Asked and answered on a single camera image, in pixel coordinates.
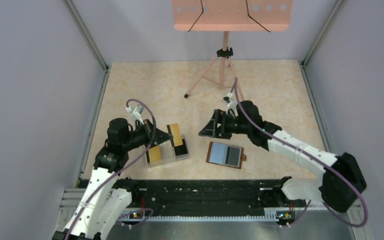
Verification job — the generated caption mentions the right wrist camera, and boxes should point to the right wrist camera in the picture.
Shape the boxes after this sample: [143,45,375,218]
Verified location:
[223,92,237,108]

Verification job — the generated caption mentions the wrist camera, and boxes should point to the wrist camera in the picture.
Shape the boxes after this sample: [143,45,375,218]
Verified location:
[126,104,144,123]
[223,92,237,108]

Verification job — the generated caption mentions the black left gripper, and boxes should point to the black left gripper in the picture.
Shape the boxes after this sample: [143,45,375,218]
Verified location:
[122,118,173,151]

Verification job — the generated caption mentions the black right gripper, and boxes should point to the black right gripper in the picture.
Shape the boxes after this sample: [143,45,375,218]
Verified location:
[198,109,251,140]

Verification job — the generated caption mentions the yellow credit card stack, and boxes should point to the yellow credit card stack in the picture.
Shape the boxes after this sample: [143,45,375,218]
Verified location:
[146,145,162,164]

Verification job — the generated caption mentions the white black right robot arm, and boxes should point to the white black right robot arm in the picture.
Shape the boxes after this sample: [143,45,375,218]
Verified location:
[198,100,368,213]

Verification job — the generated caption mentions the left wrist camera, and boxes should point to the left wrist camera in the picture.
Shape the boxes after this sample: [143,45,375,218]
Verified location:
[126,104,144,123]

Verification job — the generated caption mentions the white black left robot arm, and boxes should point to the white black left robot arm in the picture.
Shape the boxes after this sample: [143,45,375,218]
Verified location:
[52,118,173,240]

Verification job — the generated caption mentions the black credit card stack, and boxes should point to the black credit card stack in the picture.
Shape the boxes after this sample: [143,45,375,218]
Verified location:
[174,138,189,158]

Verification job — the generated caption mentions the brown leather card holder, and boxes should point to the brown leather card holder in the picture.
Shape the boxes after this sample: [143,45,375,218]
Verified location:
[205,141,247,169]

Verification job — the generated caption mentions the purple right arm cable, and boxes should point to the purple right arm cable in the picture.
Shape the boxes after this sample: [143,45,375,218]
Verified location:
[230,77,368,228]

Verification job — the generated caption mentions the clear acrylic card box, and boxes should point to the clear acrylic card box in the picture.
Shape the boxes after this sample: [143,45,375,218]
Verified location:
[143,134,190,168]

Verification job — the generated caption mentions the pink tripod music stand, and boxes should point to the pink tripod music stand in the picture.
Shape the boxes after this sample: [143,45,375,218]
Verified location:
[171,0,294,99]

